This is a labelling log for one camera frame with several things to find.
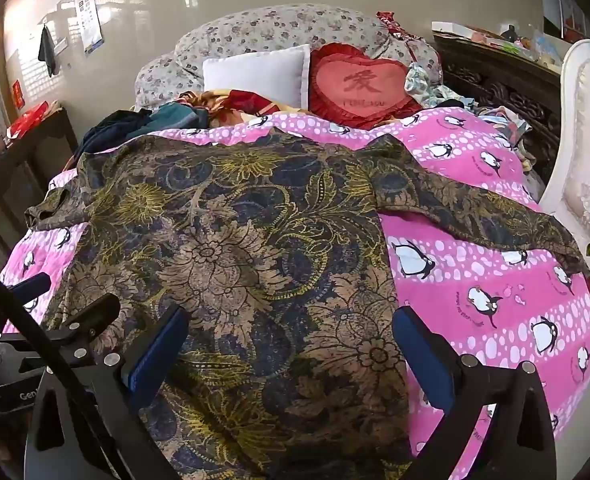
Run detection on brown floral patterned garment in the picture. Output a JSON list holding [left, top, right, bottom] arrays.
[[25, 132, 588, 480]]

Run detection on grey floral quilt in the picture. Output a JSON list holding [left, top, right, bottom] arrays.
[[135, 4, 443, 111]]

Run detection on light patterned clothes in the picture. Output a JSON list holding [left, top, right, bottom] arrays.
[[405, 62, 476, 108]]

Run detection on dark hanging cloth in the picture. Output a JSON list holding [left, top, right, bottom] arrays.
[[37, 24, 58, 78]]

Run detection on red heart-shaped cushion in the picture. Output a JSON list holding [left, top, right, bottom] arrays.
[[307, 42, 423, 131]]

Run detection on white flat box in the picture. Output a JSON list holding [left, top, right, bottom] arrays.
[[431, 21, 506, 43]]

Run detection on pink penguin print blanket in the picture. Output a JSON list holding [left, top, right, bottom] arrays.
[[0, 110, 590, 480]]

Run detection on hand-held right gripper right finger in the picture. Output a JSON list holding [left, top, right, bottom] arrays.
[[392, 305, 558, 480]]

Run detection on black cable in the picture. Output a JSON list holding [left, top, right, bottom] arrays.
[[0, 252, 100, 391]]

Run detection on navy blue clothes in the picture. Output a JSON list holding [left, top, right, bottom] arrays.
[[82, 109, 153, 153]]

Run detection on teal cloth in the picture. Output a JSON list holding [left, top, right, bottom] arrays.
[[147, 102, 211, 133]]

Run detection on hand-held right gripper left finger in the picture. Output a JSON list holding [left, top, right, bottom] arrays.
[[25, 302, 192, 480]]

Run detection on red box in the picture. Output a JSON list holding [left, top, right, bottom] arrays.
[[7, 101, 50, 138]]

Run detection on dark wooden table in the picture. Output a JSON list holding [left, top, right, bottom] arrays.
[[0, 107, 78, 251]]

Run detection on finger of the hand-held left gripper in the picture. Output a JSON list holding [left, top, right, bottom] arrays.
[[45, 292, 122, 356], [5, 272, 53, 307]]

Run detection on wall calendar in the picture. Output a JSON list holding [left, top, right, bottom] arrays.
[[76, 0, 104, 55]]

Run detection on white pillow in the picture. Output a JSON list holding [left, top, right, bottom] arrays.
[[202, 44, 311, 110]]

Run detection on red and gold blanket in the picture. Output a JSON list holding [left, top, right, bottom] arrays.
[[180, 89, 296, 121]]

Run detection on red patterned bag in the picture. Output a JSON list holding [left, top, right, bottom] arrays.
[[376, 11, 426, 43]]

